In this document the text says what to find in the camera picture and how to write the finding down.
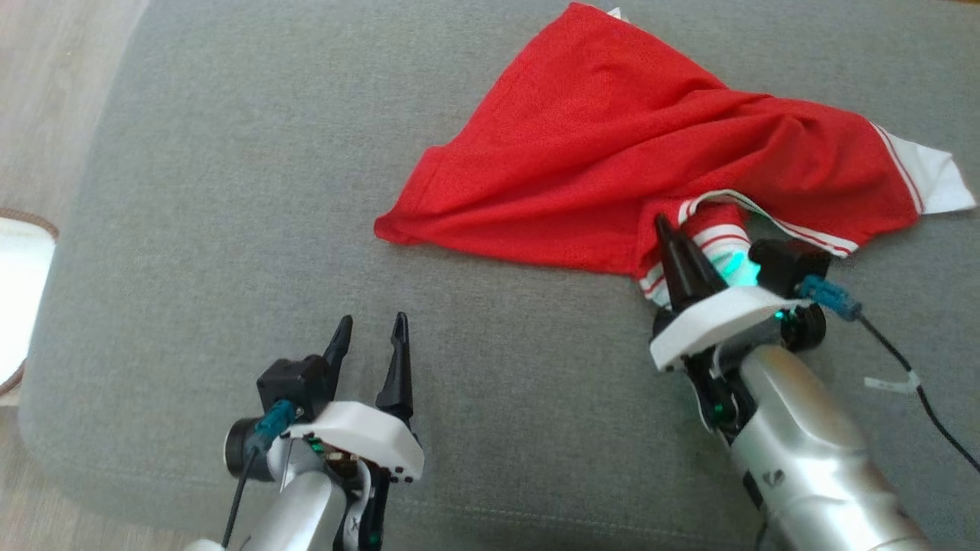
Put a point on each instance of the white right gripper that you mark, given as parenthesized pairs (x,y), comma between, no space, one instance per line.
(720,321)

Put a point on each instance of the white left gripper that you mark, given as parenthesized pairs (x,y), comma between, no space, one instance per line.
(367,432)

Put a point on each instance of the red basketball jersey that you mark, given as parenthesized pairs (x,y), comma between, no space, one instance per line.
(582,153)

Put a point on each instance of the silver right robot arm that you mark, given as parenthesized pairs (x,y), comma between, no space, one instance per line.
(804,444)

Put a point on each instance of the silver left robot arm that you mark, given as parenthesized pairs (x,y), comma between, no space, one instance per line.
(298,513)

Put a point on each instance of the grey sofa seat cushion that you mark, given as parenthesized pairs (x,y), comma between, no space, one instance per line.
(230,229)

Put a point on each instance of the white basket with brown rim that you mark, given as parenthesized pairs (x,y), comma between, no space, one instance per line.
(19,298)

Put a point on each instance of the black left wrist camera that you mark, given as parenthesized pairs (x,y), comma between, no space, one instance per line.
(295,383)

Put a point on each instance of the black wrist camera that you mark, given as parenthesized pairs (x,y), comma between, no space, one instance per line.
(295,383)
(788,264)

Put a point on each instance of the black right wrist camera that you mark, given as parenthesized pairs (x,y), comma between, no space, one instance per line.
(788,264)

